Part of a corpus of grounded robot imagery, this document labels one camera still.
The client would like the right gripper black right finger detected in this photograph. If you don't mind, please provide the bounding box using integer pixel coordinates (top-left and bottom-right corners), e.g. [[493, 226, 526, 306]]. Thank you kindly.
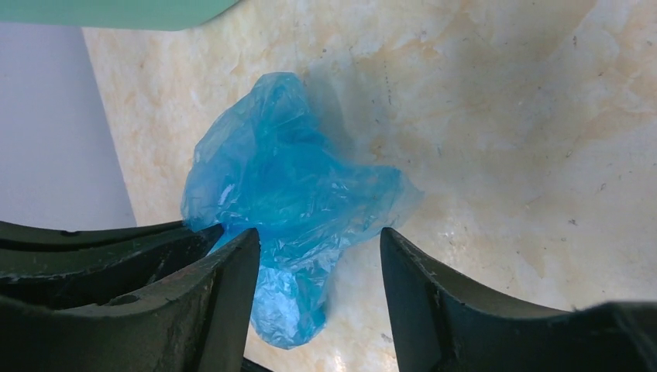
[[380, 228, 656, 371]]

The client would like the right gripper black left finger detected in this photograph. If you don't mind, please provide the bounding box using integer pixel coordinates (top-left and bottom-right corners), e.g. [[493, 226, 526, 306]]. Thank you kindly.
[[1, 222, 260, 371]]

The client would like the blue plastic trash bag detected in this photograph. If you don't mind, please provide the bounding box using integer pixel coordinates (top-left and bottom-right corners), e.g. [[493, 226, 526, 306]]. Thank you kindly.
[[181, 72, 423, 350]]

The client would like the green plastic trash bin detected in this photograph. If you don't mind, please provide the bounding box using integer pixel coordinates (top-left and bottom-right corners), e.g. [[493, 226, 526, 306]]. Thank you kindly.
[[1, 0, 236, 31]]

